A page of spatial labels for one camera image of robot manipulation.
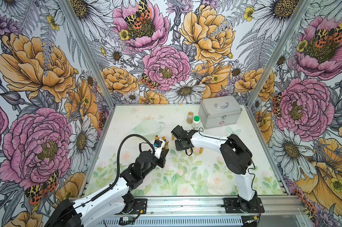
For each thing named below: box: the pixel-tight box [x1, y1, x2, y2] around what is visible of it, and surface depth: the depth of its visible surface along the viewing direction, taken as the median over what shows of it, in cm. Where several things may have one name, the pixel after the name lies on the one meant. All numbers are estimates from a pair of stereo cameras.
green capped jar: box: [192, 115, 201, 130], surface depth 104 cm
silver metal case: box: [198, 95, 243, 130], surface depth 103 cm
